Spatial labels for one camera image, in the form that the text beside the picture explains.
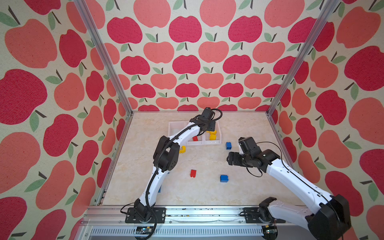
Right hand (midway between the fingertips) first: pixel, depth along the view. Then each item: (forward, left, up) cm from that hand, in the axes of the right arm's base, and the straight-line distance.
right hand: (236, 158), depth 82 cm
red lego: (+19, +25, -10) cm, 33 cm away
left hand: (+24, +13, -1) cm, 28 cm away
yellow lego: (+21, +13, -10) cm, 26 cm away
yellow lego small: (+24, +12, -9) cm, 28 cm away
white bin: (+15, +20, -7) cm, 26 cm away
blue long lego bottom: (-20, +39, -4) cm, 45 cm away
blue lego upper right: (+14, +2, -9) cm, 17 cm away
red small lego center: (-6, +24, -11) cm, 27 cm away
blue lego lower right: (-7, +5, -12) cm, 15 cm away
